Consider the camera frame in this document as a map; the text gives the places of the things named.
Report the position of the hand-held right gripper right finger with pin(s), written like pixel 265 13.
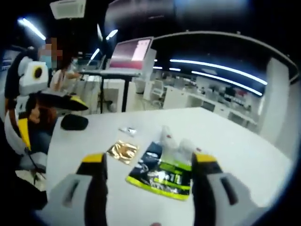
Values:
pixel 223 202

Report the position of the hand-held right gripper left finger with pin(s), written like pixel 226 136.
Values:
pixel 70 202

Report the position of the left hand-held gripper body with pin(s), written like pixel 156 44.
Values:
pixel 28 80

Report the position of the green black skincare sachet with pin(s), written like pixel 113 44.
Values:
pixel 164 181

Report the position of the silver skincare sachet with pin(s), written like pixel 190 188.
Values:
pixel 128 131

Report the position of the gold skincare sachet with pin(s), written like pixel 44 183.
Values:
pixel 122 153

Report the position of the blue white skincare sachet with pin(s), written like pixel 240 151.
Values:
pixel 151 155

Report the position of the person's left hand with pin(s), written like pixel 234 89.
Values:
pixel 43 117

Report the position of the black computer mouse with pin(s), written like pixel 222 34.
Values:
pixel 74 122

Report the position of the black laptop stand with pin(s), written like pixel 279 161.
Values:
pixel 125 94

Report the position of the open laptop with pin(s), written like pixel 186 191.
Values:
pixel 127 56

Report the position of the ceiling air conditioner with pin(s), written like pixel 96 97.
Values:
pixel 68 9

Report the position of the white office chair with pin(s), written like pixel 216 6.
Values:
pixel 157 90

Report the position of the row of white office desks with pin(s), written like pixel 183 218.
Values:
pixel 211 101

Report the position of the dark hanging display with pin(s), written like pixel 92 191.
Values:
pixel 141 18

